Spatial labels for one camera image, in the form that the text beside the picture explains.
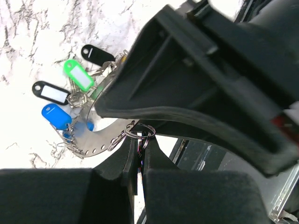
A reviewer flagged plain black key tag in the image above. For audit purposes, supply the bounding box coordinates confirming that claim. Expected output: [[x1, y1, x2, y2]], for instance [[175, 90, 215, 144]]
[[81, 44, 115, 67]]

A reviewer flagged small split key ring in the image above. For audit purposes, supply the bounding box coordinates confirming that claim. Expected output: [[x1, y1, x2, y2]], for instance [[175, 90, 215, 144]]
[[125, 123, 157, 150]]

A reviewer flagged green key tag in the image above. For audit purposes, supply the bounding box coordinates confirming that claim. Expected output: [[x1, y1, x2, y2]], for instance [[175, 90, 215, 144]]
[[64, 59, 94, 92]]

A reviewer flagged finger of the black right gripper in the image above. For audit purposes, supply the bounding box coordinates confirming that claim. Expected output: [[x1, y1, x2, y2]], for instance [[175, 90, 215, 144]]
[[95, 6, 299, 176]]

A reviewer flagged aluminium extrusion frame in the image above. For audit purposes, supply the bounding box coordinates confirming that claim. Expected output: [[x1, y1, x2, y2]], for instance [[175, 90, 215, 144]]
[[269, 164, 299, 223]]

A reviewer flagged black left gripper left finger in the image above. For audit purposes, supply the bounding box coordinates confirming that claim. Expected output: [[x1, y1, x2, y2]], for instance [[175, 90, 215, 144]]
[[0, 139, 136, 224]]

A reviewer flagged black key tag white label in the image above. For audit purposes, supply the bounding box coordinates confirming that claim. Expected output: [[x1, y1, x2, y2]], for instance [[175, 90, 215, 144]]
[[32, 81, 71, 105]]

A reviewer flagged blue key tag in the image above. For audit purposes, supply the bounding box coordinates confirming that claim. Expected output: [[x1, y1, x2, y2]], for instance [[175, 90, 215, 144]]
[[42, 104, 72, 130]]

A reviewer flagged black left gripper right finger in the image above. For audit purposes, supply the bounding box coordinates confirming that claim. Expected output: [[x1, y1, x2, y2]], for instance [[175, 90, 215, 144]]
[[143, 138, 269, 224]]

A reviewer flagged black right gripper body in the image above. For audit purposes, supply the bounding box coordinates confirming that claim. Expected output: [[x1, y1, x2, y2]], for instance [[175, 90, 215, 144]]
[[188, 0, 299, 131]]

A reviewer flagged silver key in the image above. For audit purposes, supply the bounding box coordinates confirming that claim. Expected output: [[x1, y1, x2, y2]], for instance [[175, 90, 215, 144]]
[[67, 78, 87, 108]]

